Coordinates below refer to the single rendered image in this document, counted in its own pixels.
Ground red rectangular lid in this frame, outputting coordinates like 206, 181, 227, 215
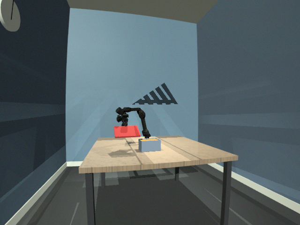
114, 126, 141, 138

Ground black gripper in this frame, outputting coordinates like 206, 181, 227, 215
121, 114, 128, 126

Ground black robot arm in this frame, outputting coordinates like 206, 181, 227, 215
115, 107, 151, 139

